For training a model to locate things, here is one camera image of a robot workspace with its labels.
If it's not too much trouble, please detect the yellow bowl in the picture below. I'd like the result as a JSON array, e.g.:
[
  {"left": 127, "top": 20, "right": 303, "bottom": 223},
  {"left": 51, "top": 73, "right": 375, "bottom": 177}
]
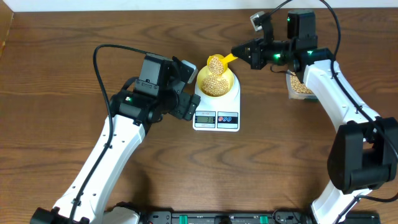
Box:
[{"left": 197, "top": 66, "right": 234, "bottom": 96}]

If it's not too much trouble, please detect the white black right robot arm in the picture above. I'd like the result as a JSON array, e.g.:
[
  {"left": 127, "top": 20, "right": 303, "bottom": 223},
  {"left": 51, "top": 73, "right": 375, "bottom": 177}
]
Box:
[{"left": 231, "top": 9, "right": 397, "bottom": 223}]

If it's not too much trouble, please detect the brown cardboard panel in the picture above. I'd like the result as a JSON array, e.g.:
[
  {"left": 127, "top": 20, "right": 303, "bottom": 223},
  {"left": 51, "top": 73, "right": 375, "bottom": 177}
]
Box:
[{"left": 0, "top": 0, "right": 14, "bottom": 56}]

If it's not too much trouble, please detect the clear plastic container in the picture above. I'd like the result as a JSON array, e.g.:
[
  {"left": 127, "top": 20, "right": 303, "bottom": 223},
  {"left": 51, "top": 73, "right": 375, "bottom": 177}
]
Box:
[{"left": 286, "top": 73, "right": 317, "bottom": 101}]

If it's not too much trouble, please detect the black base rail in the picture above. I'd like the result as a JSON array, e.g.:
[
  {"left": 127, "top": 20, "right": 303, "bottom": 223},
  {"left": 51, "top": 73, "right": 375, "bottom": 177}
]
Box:
[{"left": 136, "top": 210, "right": 382, "bottom": 224}]

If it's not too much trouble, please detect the soybeans pile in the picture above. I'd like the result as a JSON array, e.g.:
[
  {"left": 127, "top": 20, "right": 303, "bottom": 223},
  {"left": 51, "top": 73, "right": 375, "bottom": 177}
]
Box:
[{"left": 290, "top": 73, "right": 313, "bottom": 94}]

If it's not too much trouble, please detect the yellow measuring scoop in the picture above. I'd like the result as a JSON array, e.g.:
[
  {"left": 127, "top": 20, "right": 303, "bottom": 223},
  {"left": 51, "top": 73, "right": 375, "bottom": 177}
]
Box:
[{"left": 207, "top": 54, "right": 237, "bottom": 72}]

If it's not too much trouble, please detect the white digital kitchen scale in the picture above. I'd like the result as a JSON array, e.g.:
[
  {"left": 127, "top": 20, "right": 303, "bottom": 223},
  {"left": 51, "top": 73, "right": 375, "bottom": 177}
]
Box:
[{"left": 192, "top": 73, "right": 241, "bottom": 132}]

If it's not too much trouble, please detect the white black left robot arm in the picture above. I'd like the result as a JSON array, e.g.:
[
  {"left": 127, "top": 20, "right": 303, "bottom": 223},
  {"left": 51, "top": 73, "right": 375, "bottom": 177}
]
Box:
[{"left": 30, "top": 54, "right": 200, "bottom": 223}]

